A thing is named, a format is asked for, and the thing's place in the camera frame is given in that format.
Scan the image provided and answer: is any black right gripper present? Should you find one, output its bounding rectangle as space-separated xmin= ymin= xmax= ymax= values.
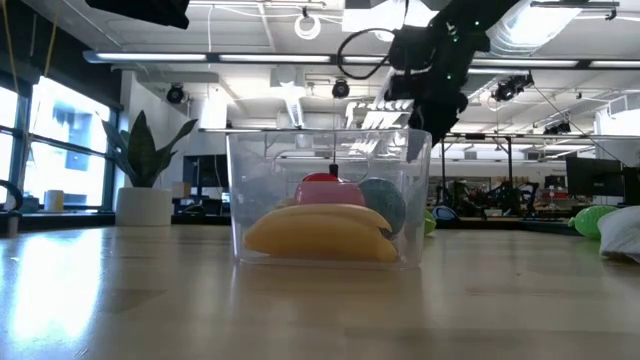
xmin=387 ymin=24 xmax=489 ymax=164

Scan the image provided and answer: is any white cup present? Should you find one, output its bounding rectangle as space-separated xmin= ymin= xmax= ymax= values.
xmin=43 ymin=188 xmax=65 ymax=213

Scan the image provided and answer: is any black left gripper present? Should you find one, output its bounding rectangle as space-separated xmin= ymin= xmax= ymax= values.
xmin=84 ymin=0 xmax=191 ymax=30

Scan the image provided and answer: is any yellow toy banana bunch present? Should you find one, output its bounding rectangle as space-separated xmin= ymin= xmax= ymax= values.
xmin=243 ymin=203 xmax=401 ymax=264

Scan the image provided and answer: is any white coiled ceiling cable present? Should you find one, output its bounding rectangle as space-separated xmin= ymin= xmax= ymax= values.
xmin=293 ymin=13 xmax=322 ymax=41

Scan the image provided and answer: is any striped green toy watermelon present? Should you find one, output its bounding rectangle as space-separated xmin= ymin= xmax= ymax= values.
xmin=357 ymin=177 xmax=407 ymax=239

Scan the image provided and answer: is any clear plastic tupperware container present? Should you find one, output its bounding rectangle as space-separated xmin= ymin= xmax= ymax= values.
xmin=225 ymin=127 xmax=434 ymax=271

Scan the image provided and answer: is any white checked cloth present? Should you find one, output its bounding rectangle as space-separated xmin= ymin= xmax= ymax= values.
xmin=597 ymin=206 xmax=640 ymax=265

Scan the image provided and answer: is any snake plant in white pot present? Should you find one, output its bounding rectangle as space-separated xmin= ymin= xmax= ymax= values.
xmin=102 ymin=110 xmax=199 ymax=227

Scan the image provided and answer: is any light green oval toy fruit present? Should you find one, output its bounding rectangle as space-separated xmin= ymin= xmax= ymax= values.
xmin=568 ymin=204 xmax=619 ymax=240

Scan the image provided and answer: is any black ceiling-mounted device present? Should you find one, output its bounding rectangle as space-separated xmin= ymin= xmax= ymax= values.
xmin=492 ymin=73 xmax=535 ymax=103

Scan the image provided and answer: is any black metal rig frame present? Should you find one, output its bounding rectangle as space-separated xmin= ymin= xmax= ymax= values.
xmin=439 ymin=132 xmax=514 ymax=206

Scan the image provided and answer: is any black computer monitor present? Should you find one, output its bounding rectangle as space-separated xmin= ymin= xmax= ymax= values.
xmin=182 ymin=153 xmax=235 ymax=189
xmin=565 ymin=157 xmax=624 ymax=199
xmin=622 ymin=166 xmax=640 ymax=206

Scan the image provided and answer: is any long LED light bar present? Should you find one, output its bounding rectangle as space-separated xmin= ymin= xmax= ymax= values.
xmin=82 ymin=49 xmax=640 ymax=70

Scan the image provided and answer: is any red plastic apple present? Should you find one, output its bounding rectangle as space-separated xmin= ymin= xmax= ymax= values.
xmin=293 ymin=162 xmax=367 ymax=207

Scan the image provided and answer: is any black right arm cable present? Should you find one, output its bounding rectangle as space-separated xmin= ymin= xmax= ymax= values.
xmin=337 ymin=27 xmax=401 ymax=81

